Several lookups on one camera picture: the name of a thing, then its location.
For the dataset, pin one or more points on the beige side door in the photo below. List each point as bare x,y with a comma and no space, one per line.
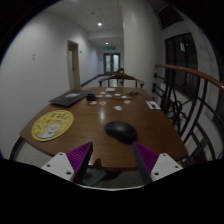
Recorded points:
74,66

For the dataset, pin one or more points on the white paper sheet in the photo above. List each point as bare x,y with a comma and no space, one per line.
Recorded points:
110,89

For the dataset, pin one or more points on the small pink card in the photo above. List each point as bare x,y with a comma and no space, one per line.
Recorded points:
127,101

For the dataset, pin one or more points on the black closed laptop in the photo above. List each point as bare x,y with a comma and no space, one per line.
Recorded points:
71,97

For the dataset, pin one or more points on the wooden armchair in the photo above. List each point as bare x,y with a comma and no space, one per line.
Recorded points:
121,76

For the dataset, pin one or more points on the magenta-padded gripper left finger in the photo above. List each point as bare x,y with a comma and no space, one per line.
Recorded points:
71,163

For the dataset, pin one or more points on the small black box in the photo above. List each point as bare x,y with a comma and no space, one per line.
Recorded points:
90,97

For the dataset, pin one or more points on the glass double door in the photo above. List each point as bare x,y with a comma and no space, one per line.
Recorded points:
112,63

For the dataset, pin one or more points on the green exit sign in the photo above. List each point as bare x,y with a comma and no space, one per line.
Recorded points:
111,48

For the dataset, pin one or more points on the round yellow mouse pad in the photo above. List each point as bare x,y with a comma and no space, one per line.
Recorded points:
52,125

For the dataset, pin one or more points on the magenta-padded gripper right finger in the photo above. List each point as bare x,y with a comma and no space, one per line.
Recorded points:
156,165

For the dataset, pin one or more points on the white wall switch plate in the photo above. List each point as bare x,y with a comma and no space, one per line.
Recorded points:
33,57

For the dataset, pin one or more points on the dark wooden chair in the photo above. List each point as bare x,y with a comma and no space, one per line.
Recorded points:
120,70

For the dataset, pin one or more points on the dark framed window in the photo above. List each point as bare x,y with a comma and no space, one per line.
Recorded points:
181,63

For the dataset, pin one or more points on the small white card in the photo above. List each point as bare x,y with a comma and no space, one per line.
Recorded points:
108,96
124,97
117,94
118,107

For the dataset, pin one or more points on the white card with dark print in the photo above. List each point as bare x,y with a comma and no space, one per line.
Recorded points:
153,105

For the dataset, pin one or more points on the black railing with wooden handrail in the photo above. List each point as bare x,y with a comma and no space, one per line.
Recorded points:
196,72

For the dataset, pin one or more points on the black computer mouse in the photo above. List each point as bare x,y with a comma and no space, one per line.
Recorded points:
120,131

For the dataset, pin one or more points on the small tan card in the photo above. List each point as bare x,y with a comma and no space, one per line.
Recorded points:
93,103
102,102

